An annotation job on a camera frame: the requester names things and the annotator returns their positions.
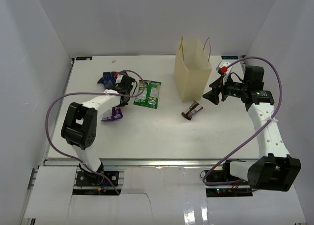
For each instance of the aluminium front rail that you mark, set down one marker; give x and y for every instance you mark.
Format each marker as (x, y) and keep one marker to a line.
(138, 162)

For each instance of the blue table label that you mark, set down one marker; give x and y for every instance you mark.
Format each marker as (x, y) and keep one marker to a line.
(229, 57)
(84, 58)

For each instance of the left blue table label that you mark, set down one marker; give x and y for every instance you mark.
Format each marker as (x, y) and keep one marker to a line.
(84, 58)

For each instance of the dark purple snack bag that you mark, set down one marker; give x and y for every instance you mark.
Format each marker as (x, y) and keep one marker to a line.
(108, 78)

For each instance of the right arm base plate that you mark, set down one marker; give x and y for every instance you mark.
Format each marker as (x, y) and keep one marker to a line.
(241, 189)

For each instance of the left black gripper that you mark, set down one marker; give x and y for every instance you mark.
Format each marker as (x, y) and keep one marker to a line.
(122, 104)

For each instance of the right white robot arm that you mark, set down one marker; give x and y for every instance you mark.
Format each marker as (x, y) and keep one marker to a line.
(275, 169)

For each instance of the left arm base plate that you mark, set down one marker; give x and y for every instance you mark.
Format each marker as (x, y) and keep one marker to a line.
(95, 184)

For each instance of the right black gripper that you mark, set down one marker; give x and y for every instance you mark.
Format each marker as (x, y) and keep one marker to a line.
(213, 95)

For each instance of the brown paper bag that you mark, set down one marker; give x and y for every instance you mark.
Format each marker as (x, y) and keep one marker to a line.
(192, 68)

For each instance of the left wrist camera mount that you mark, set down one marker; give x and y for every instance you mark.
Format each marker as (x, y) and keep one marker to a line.
(118, 77)

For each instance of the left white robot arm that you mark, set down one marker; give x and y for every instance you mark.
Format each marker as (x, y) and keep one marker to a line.
(80, 123)

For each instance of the green Fox's candy bag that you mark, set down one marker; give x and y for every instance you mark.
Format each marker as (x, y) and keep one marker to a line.
(149, 94)

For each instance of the right blue table label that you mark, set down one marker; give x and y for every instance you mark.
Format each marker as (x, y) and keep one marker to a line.
(229, 57)

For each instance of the purple candy bag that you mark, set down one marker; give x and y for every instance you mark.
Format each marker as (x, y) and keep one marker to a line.
(112, 114)

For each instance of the brown chocolate bar right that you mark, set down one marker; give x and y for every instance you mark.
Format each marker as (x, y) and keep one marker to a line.
(192, 110)

